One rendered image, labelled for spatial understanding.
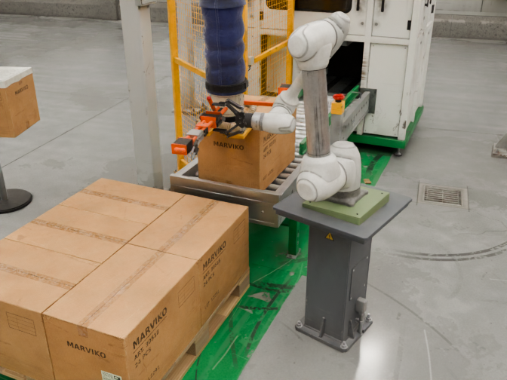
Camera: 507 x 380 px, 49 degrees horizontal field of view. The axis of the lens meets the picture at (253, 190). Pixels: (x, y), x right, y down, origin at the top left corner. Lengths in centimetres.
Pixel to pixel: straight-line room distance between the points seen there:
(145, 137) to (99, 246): 160
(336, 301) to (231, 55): 135
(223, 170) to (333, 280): 94
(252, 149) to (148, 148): 135
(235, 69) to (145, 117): 142
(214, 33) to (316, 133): 83
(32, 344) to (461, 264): 257
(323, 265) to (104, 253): 106
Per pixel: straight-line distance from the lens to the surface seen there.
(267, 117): 274
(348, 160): 256
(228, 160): 323
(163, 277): 256
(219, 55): 292
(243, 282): 328
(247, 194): 318
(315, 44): 225
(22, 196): 475
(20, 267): 280
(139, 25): 406
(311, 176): 240
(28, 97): 441
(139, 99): 421
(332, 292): 287
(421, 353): 308
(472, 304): 349
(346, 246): 269
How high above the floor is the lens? 197
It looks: 26 degrees down
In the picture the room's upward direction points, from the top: straight up
